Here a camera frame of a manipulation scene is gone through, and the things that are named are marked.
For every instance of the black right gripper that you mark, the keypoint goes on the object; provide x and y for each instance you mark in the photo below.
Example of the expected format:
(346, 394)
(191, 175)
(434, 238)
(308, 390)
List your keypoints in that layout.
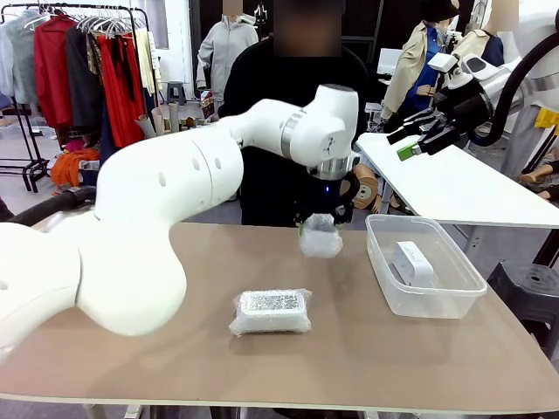
(467, 109)

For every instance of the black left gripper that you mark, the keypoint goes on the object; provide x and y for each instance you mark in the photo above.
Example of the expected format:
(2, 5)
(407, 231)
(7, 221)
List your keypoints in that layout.
(325, 196)

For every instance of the bubble-wrapped white clock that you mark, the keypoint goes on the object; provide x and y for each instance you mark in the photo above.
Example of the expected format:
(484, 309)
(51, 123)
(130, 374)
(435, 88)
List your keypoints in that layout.
(271, 318)
(321, 242)

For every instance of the unwrapped white digital clock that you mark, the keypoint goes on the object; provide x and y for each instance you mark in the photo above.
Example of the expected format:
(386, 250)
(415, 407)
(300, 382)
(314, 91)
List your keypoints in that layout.
(412, 262)

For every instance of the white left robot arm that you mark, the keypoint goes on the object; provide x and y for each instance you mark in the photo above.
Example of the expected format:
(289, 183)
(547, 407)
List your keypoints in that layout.
(153, 196)

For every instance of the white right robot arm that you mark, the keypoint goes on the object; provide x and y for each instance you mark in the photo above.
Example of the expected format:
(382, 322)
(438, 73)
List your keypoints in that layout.
(537, 43)

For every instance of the white work table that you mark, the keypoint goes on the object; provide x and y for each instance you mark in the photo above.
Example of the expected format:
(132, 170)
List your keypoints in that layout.
(436, 183)

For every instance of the large brown paper roll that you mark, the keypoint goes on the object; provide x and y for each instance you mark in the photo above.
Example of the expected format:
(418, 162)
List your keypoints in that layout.
(367, 194)

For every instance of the mannequin in beige coat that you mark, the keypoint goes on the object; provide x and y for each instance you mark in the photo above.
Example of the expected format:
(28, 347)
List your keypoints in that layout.
(410, 74)

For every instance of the white monitor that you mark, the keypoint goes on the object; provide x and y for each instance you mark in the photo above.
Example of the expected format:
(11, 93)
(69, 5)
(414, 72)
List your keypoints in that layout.
(386, 61)

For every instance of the skin-coloured mannequin limbs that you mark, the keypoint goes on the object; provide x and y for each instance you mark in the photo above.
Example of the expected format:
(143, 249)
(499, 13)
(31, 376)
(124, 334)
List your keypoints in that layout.
(539, 174)

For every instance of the black hat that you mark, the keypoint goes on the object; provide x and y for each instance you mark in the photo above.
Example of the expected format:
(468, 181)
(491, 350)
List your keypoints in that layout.
(436, 8)

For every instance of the yellow garment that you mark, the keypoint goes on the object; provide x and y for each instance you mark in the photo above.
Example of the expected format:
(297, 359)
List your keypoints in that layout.
(548, 118)

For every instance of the clear plastic container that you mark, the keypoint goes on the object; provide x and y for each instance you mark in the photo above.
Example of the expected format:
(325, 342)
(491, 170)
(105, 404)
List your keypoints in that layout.
(436, 305)

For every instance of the person in black sweater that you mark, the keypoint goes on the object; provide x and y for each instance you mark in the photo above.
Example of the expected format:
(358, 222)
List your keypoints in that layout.
(262, 70)

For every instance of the red patterned box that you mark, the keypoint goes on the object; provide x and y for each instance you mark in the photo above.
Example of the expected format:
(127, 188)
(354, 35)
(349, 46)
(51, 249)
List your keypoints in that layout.
(209, 105)

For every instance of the black diagonal strut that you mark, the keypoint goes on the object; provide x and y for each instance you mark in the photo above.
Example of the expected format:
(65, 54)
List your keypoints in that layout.
(548, 251)

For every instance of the slim grey cardboard tube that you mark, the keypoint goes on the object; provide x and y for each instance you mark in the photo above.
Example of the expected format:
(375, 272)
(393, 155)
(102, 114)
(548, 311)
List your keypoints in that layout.
(174, 115)

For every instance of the black plastic stool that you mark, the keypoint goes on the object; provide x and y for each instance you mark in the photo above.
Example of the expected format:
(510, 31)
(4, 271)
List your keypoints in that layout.
(533, 288)

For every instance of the beige cardboard tube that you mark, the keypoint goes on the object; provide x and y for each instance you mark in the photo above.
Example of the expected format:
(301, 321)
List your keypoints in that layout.
(158, 120)

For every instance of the grey plastic stool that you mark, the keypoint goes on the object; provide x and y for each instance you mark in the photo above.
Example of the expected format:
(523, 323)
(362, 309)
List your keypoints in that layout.
(175, 92)

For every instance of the thick grey cardboard tube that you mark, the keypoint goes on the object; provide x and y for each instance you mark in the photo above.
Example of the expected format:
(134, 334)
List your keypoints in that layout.
(144, 124)

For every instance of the long red dress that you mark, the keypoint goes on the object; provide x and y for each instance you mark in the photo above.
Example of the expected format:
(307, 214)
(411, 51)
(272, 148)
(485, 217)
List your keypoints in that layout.
(122, 96)

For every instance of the cream hanging garment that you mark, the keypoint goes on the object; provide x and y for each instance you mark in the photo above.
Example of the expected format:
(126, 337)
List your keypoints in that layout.
(146, 61)

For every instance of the orange cloth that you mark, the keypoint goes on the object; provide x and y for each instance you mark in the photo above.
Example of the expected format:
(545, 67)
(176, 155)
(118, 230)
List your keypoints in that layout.
(72, 168)

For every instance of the black hanging garment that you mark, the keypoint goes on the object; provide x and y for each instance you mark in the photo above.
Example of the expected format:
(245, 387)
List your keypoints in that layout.
(83, 83)

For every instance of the white clothes hangers bundle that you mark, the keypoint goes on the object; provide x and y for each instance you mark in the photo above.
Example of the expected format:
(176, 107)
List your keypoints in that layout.
(105, 26)

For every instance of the black metal clothes rack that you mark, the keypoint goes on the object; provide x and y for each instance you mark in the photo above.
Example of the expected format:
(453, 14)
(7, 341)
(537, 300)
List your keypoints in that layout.
(30, 174)

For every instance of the red hanging jacket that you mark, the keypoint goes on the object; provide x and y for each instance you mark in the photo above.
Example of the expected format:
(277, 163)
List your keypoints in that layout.
(52, 65)

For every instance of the grey-blue hanging garment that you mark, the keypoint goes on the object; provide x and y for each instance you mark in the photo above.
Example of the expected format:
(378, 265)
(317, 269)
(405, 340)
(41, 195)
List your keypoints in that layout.
(17, 52)

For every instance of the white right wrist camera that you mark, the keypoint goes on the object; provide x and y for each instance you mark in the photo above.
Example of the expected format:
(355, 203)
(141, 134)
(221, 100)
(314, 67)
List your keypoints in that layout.
(443, 62)

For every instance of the white table frame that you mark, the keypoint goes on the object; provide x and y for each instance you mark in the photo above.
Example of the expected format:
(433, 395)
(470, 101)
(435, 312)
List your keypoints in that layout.
(131, 411)

